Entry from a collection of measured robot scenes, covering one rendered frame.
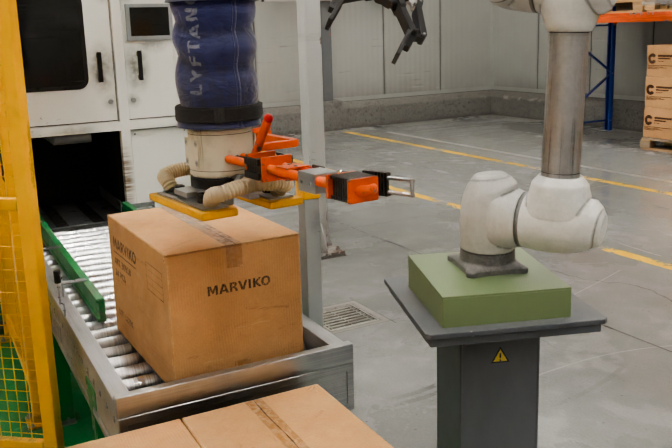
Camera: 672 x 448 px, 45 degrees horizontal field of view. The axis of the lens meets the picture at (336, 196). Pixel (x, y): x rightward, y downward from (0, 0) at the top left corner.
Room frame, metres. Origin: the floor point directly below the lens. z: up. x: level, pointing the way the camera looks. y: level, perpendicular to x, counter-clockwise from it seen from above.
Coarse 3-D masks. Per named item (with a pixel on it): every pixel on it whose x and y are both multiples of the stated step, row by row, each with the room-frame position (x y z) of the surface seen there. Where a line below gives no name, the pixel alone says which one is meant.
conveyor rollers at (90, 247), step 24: (72, 240) 3.82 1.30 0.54; (96, 240) 3.79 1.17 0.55; (48, 264) 3.42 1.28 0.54; (96, 264) 3.36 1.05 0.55; (72, 288) 3.04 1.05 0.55; (96, 336) 2.54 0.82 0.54; (120, 336) 2.51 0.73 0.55; (120, 360) 2.32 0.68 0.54; (144, 360) 2.34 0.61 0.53; (144, 384) 2.16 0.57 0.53
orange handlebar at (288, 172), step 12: (264, 144) 2.22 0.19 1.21; (276, 144) 2.24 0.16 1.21; (288, 144) 2.26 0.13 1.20; (228, 156) 2.02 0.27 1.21; (276, 168) 1.82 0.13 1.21; (288, 168) 1.78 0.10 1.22; (300, 168) 1.81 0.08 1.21; (288, 180) 1.78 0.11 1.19; (324, 180) 1.65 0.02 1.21; (360, 192) 1.56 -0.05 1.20; (372, 192) 1.57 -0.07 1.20
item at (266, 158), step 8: (264, 152) 1.94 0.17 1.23; (272, 152) 1.95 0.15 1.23; (280, 152) 1.95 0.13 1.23; (248, 160) 1.88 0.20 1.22; (256, 160) 1.85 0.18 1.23; (264, 160) 1.85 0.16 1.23; (272, 160) 1.86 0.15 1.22; (280, 160) 1.87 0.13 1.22; (288, 160) 1.89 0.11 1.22; (248, 168) 1.90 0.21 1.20; (256, 168) 1.87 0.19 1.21; (264, 168) 1.85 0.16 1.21; (248, 176) 1.89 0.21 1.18; (256, 176) 1.85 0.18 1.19; (264, 176) 1.85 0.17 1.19; (272, 176) 1.86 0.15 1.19
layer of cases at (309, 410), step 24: (240, 408) 1.97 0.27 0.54; (264, 408) 1.97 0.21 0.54; (288, 408) 1.96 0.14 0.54; (312, 408) 1.96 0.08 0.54; (336, 408) 1.95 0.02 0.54; (144, 432) 1.86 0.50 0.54; (168, 432) 1.85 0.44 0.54; (192, 432) 1.85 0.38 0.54; (216, 432) 1.85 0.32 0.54; (240, 432) 1.84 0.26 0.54; (264, 432) 1.84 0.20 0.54; (288, 432) 1.83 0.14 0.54; (312, 432) 1.83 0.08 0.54; (336, 432) 1.83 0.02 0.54; (360, 432) 1.82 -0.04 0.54
